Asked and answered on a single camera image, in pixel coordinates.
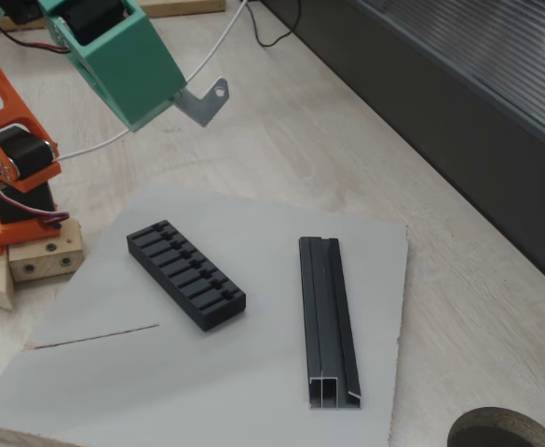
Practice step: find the black slotted holder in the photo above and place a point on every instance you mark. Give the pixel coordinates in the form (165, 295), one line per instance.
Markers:
(169, 288)

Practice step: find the light wooden base block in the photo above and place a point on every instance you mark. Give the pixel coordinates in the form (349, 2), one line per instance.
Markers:
(44, 261)

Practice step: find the small silver metal bracket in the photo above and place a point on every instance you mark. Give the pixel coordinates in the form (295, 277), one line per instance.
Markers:
(197, 109)

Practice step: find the grey plywood board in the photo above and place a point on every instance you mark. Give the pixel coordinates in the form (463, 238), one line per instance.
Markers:
(160, 396)

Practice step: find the flat wooden board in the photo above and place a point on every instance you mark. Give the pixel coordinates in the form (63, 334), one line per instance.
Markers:
(183, 8)

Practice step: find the black aluminium profile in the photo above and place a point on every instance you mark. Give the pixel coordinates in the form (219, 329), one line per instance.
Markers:
(323, 326)

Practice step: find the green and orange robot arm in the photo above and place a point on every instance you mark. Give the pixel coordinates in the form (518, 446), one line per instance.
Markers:
(20, 149)

